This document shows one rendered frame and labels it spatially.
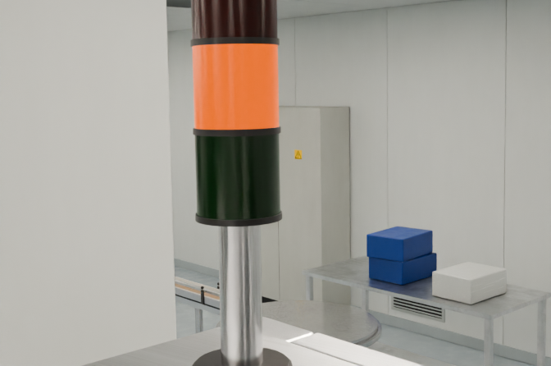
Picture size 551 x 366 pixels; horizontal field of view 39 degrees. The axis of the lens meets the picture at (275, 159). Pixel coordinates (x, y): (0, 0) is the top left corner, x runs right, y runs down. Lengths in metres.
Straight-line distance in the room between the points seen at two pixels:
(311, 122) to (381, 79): 0.76
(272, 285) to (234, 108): 7.60
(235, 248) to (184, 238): 9.39
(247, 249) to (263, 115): 0.08
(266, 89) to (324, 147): 6.87
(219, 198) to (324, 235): 6.98
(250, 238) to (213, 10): 0.13
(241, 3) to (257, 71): 0.04
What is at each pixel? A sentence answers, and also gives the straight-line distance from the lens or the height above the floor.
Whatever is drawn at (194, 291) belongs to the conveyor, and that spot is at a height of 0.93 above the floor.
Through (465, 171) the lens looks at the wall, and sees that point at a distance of 6.79.
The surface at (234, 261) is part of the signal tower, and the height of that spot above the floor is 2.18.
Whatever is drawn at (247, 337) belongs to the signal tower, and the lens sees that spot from 0.46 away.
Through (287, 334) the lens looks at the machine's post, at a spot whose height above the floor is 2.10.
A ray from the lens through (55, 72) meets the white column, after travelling 1.96.
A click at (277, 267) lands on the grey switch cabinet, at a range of 7.91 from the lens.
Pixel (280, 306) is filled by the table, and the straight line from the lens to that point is 4.83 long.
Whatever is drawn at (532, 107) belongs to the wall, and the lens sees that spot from 6.42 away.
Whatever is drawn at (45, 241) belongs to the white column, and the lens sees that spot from 1.98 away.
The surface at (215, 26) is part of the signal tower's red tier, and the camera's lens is 0.43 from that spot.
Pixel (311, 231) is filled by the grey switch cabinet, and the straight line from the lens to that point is 7.47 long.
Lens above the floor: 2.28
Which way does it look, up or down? 5 degrees down
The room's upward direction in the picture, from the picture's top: 1 degrees counter-clockwise
